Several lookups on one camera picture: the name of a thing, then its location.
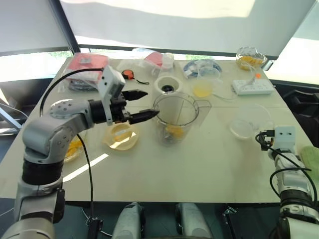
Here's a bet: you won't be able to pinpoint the clear blender jar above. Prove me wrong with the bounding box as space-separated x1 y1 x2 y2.
152 92 213 148

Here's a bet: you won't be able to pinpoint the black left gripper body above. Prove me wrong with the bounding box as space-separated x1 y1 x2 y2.
110 91 132 123

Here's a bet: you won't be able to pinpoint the clear cup with yellow pulp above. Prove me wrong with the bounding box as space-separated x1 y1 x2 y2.
191 70 223 99

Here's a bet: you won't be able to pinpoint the white blender base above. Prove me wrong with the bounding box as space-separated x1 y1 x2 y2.
154 76 185 95

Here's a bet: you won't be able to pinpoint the white power strip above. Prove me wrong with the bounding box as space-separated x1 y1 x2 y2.
231 79 274 96

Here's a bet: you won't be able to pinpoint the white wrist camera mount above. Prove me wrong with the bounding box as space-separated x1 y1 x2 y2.
273 125 297 150
97 65 126 125

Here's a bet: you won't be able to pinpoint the black chair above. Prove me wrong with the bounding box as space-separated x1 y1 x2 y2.
283 89 319 121

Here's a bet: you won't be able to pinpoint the clear bag of orange segments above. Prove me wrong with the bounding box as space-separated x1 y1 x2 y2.
63 134 86 163

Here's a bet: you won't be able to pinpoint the yellowish translucent blender lid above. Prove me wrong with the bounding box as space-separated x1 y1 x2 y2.
102 122 141 151

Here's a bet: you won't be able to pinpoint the clear bowl of orange segments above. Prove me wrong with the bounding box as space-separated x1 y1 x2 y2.
235 46 268 72

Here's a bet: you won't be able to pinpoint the orange segments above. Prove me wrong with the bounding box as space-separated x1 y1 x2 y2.
164 125 185 139

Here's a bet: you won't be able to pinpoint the dark bagged item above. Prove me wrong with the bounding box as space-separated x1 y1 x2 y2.
66 79 98 93

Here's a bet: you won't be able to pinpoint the green cloth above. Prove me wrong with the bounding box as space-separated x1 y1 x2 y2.
298 146 319 173

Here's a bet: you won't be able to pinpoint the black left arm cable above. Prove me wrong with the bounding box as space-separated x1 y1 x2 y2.
40 67 105 239

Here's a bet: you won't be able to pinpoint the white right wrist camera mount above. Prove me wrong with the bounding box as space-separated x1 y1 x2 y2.
273 125 297 150

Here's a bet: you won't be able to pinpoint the clear round plastic lid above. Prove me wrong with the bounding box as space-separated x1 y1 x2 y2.
229 119 253 140

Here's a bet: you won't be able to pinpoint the white cable with orange tag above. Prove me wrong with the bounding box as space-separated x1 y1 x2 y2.
247 71 262 86

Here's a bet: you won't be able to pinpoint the clear plastic container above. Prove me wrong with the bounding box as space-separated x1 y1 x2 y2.
235 103 274 131

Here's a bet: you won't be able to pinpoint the grey rounded robot leg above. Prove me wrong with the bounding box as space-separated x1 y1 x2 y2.
112 202 146 239
175 202 213 239

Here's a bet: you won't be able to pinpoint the orange black tape measure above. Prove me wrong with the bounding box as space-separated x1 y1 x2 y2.
121 69 151 86

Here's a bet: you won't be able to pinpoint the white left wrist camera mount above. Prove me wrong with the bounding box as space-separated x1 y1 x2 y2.
97 65 126 125

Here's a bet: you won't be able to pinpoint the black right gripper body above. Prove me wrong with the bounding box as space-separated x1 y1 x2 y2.
255 128 275 151

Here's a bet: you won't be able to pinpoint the red package in plastic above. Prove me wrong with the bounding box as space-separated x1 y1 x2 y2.
66 52 110 83

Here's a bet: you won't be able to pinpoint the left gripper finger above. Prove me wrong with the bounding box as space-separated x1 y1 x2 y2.
122 89 149 102
129 108 160 125

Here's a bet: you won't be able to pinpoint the red white bagged package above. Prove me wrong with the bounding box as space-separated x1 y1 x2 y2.
144 50 175 70

